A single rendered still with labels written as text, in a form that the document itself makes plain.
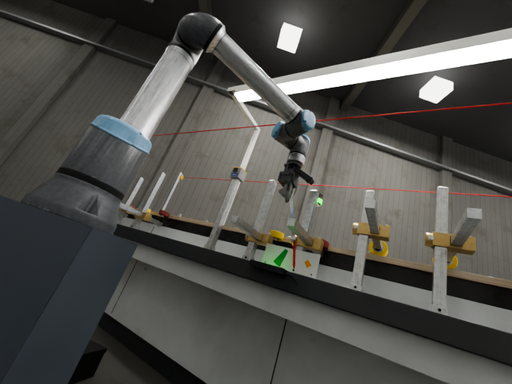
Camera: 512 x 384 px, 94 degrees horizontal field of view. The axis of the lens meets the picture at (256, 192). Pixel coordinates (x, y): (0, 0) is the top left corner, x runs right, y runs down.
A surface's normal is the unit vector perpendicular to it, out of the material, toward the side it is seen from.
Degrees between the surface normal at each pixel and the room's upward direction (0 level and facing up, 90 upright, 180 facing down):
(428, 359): 90
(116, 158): 90
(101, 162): 90
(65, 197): 70
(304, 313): 90
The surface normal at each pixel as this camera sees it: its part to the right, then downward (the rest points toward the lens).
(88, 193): 0.73, -0.37
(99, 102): 0.12, -0.33
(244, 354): -0.45, -0.47
